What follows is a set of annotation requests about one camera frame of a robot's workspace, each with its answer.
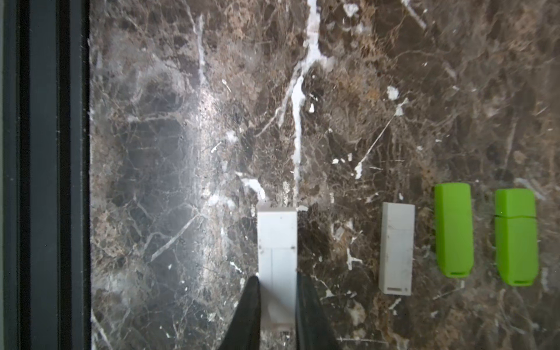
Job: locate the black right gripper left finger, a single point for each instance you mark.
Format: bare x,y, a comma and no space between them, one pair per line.
244,329

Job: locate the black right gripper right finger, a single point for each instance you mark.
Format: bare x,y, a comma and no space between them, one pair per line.
313,329

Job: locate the green usb drive capped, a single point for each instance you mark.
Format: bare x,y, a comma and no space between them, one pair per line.
516,236

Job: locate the white usb drive front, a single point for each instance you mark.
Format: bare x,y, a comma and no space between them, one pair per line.
277,267

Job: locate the green usb drive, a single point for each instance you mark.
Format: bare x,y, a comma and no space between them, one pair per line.
454,229

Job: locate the white rectangular usb drive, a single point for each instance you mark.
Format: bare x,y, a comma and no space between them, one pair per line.
397,249

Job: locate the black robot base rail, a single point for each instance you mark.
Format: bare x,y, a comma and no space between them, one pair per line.
45,206

